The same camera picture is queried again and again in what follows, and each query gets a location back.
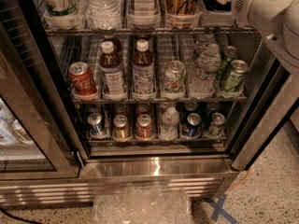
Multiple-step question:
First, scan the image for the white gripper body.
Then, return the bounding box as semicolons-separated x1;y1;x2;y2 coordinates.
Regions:
232;0;299;41

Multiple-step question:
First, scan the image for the blue pepsi can top shelf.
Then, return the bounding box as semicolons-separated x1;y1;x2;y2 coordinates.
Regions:
203;0;231;11

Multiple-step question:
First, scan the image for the blue pepsi can shelf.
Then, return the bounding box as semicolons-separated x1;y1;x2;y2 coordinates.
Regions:
203;0;231;11
182;113;202;137

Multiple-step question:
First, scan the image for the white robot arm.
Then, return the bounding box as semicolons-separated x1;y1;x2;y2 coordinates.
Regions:
216;0;299;77

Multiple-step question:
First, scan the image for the rear water bottle middle shelf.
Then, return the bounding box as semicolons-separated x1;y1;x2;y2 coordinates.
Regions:
192;34;216;60

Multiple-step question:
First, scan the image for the rear green can middle shelf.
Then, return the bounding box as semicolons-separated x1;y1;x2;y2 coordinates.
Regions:
216;46;239;81

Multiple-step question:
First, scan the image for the front green can middle shelf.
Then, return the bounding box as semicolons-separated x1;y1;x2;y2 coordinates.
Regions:
219;60;249;93

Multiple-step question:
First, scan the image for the front water bottle middle shelf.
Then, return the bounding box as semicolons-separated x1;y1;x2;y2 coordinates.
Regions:
190;43;221;98

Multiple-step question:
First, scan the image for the white labelled bottle top shelf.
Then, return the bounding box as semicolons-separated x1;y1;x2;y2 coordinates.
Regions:
129;0;158;29

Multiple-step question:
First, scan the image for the right fridge door edge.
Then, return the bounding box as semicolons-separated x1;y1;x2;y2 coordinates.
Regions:
232;75;299;171

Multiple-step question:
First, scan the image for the white green can middle shelf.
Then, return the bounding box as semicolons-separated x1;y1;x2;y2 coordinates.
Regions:
162;60;186;99

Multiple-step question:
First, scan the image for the clear water bottle top shelf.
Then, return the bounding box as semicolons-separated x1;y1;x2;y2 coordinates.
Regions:
85;0;121;30

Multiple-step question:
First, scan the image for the green can bottom shelf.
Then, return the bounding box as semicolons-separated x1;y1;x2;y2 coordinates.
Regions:
206;112;225;136

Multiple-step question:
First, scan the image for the blue pepsi can bottom shelf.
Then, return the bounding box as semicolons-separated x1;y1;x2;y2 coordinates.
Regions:
182;113;202;137

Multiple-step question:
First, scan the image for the water bottle bottom shelf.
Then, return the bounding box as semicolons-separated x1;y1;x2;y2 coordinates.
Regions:
160;107;179;140

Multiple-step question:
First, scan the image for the stainless steel fridge body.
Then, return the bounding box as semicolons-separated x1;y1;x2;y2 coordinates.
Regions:
0;0;291;206

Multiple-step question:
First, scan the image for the red can bottom shelf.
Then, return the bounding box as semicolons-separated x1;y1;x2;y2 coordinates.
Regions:
136;114;152;139

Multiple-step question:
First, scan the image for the white green can top left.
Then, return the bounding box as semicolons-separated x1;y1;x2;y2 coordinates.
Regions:
44;0;78;29

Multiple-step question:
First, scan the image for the red coca-cola can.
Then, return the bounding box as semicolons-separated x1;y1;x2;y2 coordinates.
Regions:
68;62;97;101

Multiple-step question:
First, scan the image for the gold can bottom shelf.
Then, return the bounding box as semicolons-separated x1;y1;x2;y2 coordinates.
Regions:
113;115;131;141

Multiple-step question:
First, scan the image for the blue silver can bottom left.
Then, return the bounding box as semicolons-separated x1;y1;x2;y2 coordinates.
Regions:
87;112;107;138

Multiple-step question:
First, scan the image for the left glass fridge door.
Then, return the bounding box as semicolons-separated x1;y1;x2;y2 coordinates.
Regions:
0;0;80;181

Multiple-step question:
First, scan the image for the front middle iced tea bottle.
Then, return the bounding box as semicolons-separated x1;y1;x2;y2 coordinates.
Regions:
132;39;155;100

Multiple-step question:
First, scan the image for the iced tea bottle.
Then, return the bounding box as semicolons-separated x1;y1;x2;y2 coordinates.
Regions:
132;39;155;100
104;35;122;54
100;41;126;101

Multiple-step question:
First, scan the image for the rear left iced tea bottle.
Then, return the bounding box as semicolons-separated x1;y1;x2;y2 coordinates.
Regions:
104;35;122;54

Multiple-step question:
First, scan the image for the front left iced tea bottle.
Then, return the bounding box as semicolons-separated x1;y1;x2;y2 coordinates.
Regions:
100;41;126;101

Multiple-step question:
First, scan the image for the blue tape cross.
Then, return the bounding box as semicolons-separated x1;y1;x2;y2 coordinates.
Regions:
204;194;237;224

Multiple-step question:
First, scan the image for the clear plastic bag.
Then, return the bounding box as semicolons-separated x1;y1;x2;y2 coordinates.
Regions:
89;185;194;224

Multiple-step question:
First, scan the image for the orange cable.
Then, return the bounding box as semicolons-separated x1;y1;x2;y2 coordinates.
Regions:
227;166;254;191

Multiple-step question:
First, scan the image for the black cable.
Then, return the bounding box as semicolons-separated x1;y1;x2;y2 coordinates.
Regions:
0;206;43;224

